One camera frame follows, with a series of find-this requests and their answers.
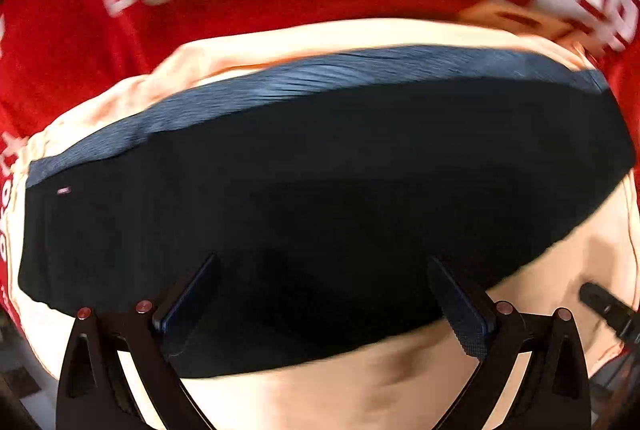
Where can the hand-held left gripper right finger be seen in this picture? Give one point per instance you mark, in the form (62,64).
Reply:
(461,312)

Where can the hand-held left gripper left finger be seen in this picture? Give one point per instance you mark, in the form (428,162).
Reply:
(184,307)

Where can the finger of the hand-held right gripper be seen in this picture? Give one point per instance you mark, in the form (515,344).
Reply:
(607,307)

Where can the black pants with blue waistband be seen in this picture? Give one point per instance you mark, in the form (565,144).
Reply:
(300,185)

